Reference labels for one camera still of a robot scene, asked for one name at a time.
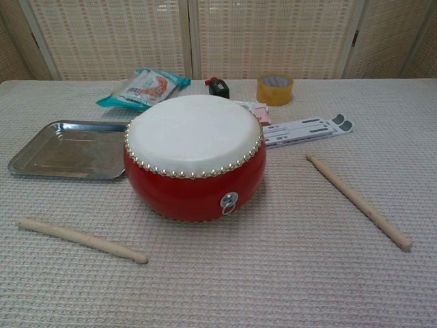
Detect clear yellowish tape roll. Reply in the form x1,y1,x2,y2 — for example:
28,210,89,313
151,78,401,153
256,74,294,107

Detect rectangular metal tray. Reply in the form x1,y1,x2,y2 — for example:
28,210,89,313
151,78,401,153
7,120,132,181

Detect black ink bottle red cap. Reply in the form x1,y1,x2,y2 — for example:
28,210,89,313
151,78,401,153
204,77,230,100

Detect woven bamboo folding screen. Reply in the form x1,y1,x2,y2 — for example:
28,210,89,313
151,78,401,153
0,0,437,83

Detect wooden drumstick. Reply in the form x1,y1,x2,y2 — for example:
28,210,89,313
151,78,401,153
305,152,413,253
14,218,150,264

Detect teal clear snack bag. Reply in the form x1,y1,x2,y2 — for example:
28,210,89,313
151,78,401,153
95,67,192,112

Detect pink wet wipes pack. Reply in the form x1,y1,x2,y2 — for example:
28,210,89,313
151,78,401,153
235,100,272,126

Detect white folding laptop stand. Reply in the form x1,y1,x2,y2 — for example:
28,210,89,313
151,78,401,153
262,113,355,150

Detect white woven tablecloth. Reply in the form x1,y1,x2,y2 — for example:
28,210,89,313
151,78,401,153
0,78,437,328

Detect red drum with white skin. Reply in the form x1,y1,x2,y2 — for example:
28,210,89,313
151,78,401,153
123,94,264,223

